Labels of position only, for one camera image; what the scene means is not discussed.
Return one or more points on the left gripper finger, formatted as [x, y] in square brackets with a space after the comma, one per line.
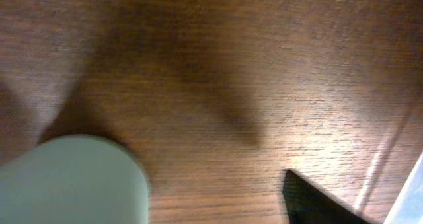
[306, 202]

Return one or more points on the mint green plastic cup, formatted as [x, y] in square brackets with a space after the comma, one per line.
[75, 179]

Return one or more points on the clear plastic storage container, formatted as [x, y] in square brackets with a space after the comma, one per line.
[407, 208]

